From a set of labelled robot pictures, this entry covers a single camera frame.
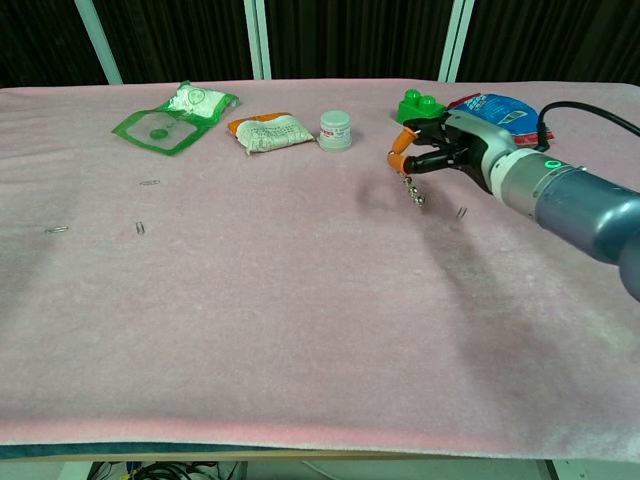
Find green plastic packet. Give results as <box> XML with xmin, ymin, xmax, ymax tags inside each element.
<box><xmin>110</xmin><ymin>79</ymin><xmax>240</xmax><ymax>157</ymax></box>

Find black floor cables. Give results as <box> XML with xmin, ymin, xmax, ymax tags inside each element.
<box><xmin>89</xmin><ymin>459</ymin><xmax>241</xmax><ymax>480</ymax></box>

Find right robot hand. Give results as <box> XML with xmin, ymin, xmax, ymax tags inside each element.
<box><xmin>387</xmin><ymin>109</ymin><xmax>516</xmax><ymax>196</ymax></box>

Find black pleated curtain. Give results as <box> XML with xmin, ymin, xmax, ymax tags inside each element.
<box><xmin>0</xmin><ymin>0</ymin><xmax>640</xmax><ymax>90</ymax></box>

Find orange white powder packet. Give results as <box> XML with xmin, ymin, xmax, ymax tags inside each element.
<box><xmin>227</xmin><ymin>111</ymin><xmax>316</xmax><ymax>156</ymax></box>

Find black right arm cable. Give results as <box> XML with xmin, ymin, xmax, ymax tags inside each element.
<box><xmin>535</xmin><ymin>101</ymin><xmax>640</xmax><ymax>152</ymax></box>

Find pink table cloth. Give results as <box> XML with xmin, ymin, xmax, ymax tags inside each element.
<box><xmin>0</xmin><ymin>78</ymin><xmax>640</xmax><ymax>461</ymax></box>

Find blue snack bag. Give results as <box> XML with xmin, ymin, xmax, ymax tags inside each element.
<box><xmin>446</xmin><ymin>92</ymin><xmax>555</xmax><ymax>149</ymax></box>

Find silver magnetic ball chain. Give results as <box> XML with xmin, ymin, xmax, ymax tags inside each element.
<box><xmin>399</xmin><ymin>169</ymin><xmax>427</xmax><ymax>209</ymax></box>

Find white frame post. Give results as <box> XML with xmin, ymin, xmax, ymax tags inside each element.
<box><xmin>243</xmin><ymin>0</ymin><xmax>273</xmax><ymax>81</ymax></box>
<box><xmin>73</xmin><ymin>0</ymin><xmax>124</xmax><ymax>85</ymax></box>
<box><xmin>437</xmin><ymin>0</ymin><xmax>476</xmax><ymax>83</ymax></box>

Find small white jar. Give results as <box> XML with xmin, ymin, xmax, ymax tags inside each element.
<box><xmin>317</xmin><ymin>110</ymin><xmax>353</xmax><ymax>153</ymax></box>

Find green toy brick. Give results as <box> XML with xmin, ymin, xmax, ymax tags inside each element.
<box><xmin>397</xmin><ymin>88</ymin><xmax>446</xmax><ymax>126</ymax></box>

